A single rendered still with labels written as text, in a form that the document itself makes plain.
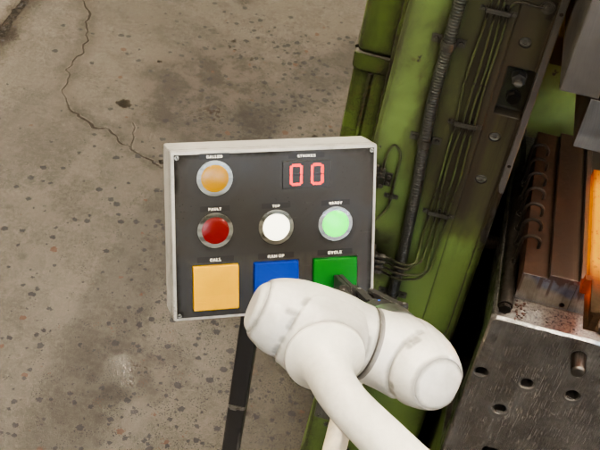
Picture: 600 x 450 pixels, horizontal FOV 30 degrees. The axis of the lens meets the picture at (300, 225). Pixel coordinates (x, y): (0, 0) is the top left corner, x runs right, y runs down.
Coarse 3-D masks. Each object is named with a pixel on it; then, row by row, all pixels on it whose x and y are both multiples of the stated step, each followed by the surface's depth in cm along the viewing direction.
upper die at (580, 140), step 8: (576, 96) 187; (584, 96) 178; (576, 104) 184; (584, 104) 176; (592, 104) 172; (576, 112) 182; (584, 112) 174; (592, 112) 173; (576, 120) 180; (584, 120) 174; (592, 120) 174; (576, 128) 178; (584, 128) 175; (592, 128) 174; (576, 136) 176; (584, 136) 176; (592, 136) 175; (576, 144) 177; (584, 144) 177; (592, 144) 176
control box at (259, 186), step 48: (192, 144) 181; (240, 144) 181; (288, 144) 182; (336, 144) 182; (192, 192) 177; (240, 192) 179; (288, 192) 181; (336, 192) 183; (192, 240) 179; (240, 240) 181; (288, 240) 183; (336, 240) 185; (192, 288) 181; (240, 288) 183
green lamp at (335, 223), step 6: (330, 216) 183; (336, 216) 183; (342, 216) 184; (324, 222) 183; (330, 222) 183; (336, 222) 184; (342, 222) 184; (348, 222) 184; (324, 228) 183; (330, 228) 184; (336, 228) 184; (342, 228) 184; (330, 234) 184; (336, 234) 184; (342, 234) 184
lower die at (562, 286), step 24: (552, 144) 225; (552, 168) 220; (576, 168) 219; (552, 192) 214; (576, 192) 214; (528, 216) 210; (552, 216) 209; (576, 216) 209; (528, 240) 204; (552, 240) 203; (576, 240) 204; (528, 264) 199; (552, 264) 198; (576, 264) 199; (528, 288) 200; (552, 288) 198; (576, 288) 197
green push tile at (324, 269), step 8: (336, 256) 186; (344, 256) 186; (352, 256) 186; (312, 264) 185; (320, 264) 184; (328, 264) 185; (336, 264) 185; (344, 264) 185; (352, 264) 186; (312, 272) 185; (320, 272) 185; (328, 272) 185; (336, 272) 185; (344, 272) 186; (352, 272) 186; (312, 280) 185; (320, 280) 185; (328, 280) 185; (352, 280) 186
